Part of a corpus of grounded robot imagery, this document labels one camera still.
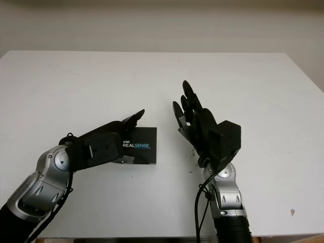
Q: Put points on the black RealSense box lid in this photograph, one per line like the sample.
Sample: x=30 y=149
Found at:
x=141 y=154

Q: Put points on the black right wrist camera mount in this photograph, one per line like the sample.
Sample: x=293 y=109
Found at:
x=227 y=141

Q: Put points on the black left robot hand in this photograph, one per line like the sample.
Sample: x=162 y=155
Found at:
x=106 y=129

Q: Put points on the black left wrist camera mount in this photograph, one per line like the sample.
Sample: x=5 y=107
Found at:
x=98 y=149

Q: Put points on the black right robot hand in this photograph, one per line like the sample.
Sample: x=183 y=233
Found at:
x=200 y=131

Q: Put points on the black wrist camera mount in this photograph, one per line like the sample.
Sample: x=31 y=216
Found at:
x=227 y=141
x=98 y=149

